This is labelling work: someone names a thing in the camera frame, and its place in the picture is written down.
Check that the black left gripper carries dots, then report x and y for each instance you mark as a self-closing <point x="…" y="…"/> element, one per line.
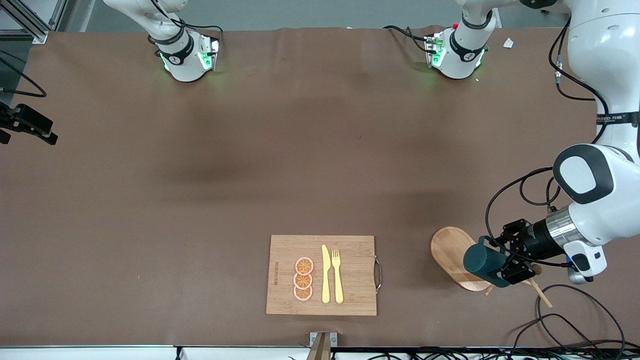
<point x="535" y="239"/>

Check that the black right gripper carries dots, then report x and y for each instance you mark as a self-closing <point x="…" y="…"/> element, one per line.
<point x="29" y="123"/>

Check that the dark green cup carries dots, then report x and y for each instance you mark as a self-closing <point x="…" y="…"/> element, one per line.
<point x="480" y="260"/>

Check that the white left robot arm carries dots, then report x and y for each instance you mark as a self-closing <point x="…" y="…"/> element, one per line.
<point x="600" y="50"/>

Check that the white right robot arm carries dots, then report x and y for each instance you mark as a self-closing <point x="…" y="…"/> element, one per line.
<point x="185" y="60"/>

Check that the wooden cup tree rack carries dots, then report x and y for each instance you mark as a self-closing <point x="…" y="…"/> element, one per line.
<point x="450" y="250"/>

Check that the bamboo cutting board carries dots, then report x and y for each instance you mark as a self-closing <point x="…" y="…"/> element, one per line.
<point x="350" y="300"/>

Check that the yellow plastic fork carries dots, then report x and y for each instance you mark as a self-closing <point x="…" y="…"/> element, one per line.
<point x="338" y="285"/>

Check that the yellow plastic knife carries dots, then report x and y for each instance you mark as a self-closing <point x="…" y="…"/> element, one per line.
<point x="326" y="280"/>

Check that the brown table cover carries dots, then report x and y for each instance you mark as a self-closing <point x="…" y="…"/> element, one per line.
<point x="200" y="225"/>

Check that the white paper scrap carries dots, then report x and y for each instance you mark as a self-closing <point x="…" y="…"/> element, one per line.
<point x="508" y="43"/>

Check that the orange slice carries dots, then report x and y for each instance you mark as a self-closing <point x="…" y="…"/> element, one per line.
<point x="304" y="266"/>

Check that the aluminium frame post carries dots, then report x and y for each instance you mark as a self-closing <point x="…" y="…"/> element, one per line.
<point x="37" y="32"/>

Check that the metal table edge bracket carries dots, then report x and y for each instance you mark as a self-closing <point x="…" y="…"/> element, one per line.
<point x="332" y="340"/>

